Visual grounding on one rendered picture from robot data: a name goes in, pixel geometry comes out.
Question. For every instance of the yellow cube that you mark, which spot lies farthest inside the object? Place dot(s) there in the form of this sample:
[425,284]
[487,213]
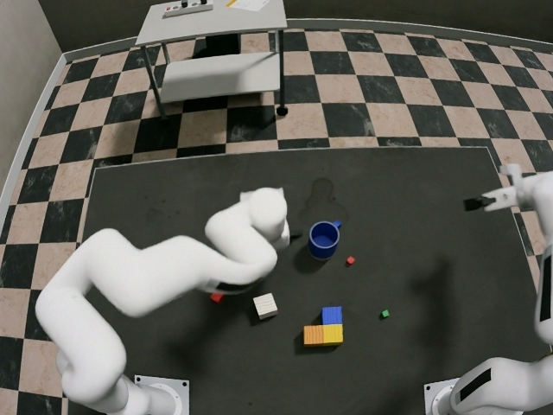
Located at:
[332,334]

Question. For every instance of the blue cube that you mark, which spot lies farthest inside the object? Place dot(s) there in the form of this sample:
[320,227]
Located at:
[331,316]

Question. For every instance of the blue mug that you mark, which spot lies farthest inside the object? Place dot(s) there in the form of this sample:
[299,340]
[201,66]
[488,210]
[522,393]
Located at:
[325,237]

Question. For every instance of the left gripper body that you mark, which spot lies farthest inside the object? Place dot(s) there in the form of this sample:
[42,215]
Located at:
[283,243]

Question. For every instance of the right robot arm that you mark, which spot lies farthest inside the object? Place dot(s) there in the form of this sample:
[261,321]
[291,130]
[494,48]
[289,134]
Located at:
[498,382]

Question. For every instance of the orange cube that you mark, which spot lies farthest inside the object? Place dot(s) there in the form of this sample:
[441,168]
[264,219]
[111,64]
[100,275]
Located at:
[313,336]

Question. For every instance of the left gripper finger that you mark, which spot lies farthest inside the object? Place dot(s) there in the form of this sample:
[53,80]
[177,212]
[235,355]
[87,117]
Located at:
[294,237]

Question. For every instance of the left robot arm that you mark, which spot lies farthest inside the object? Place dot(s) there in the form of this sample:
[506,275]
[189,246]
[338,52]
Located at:
[90,357]

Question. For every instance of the red rectangular block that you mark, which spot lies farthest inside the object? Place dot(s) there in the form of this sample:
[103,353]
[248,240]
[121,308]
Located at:
[217,298]

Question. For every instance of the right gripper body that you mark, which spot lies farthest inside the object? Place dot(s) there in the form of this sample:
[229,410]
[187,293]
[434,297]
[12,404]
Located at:
[504,202]

